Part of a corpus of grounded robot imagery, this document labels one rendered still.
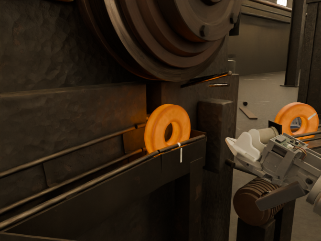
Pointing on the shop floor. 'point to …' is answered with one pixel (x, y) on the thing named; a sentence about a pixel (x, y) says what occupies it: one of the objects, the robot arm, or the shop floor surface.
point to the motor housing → (254, 212)
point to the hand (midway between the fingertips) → (230, 144)
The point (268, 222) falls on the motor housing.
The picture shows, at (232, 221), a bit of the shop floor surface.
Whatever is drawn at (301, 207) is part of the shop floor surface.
